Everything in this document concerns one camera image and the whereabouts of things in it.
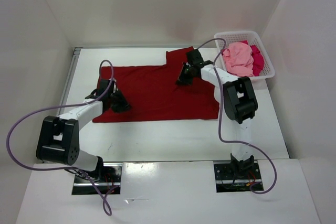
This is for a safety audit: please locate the dark red t shirt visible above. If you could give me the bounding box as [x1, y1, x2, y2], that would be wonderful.
[93, 47, 219, 123]

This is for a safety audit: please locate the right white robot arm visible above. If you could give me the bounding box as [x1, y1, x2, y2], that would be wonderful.
[176, 61, 258, 179]

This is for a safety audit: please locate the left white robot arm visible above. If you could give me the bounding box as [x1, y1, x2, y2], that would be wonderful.
[36, 89, 132, 182]

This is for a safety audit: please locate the light pink t shirt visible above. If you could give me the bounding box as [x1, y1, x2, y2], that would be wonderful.
[222, 42, 254, 77]

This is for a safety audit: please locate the magenta t shirt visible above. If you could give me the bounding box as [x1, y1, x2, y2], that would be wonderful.
[221, 46, 264, 77]

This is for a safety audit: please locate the white plastic basket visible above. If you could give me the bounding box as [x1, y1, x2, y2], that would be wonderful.
[214, 30, 275, 81]

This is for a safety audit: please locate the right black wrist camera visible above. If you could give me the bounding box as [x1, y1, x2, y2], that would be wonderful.
[186, 49, 204, 65]

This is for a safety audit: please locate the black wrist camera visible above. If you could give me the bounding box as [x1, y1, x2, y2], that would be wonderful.
[186, 49, 204, 65]
[97, 79, 118, 97]

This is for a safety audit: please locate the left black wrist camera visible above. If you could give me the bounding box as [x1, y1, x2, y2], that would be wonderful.
[97, 79, 118, 97]

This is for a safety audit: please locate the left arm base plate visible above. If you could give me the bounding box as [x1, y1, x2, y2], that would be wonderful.
[70, 163, 123, 196]

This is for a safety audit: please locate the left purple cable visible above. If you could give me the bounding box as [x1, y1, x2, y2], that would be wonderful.
[6, 59, 120, 216]

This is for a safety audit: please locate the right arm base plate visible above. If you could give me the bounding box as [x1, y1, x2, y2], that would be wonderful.
[213, 161, 264, 193]

